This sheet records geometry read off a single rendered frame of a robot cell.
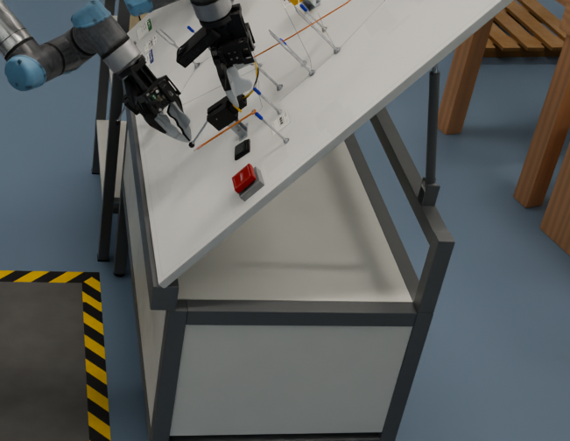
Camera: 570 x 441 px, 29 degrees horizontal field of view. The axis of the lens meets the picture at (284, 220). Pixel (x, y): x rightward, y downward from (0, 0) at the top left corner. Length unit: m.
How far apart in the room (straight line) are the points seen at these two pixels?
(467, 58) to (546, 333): 1.40
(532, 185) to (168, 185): 2.30
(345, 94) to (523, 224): 2.33
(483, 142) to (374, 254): 2.41
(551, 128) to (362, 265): 1.96
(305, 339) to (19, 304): 1.36
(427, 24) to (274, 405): 0.96
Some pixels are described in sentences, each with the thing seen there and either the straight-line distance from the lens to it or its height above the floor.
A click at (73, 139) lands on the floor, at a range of 4.46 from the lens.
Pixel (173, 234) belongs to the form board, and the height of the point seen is 0.92.
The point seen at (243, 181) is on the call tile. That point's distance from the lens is 2.23.
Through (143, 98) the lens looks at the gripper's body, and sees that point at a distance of 2.36.
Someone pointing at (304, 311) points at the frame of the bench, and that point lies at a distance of 2.41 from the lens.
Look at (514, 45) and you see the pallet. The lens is 5.80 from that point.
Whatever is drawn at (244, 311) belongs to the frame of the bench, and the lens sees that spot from 2.38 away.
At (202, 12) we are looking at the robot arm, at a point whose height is 1.40.
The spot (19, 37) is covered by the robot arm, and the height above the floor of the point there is 1.26.
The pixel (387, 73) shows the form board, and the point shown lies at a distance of 2.19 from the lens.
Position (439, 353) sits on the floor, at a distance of 3.69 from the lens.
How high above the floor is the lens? 2.29
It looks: 34 degrees down
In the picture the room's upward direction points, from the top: 11 degrees clockwise
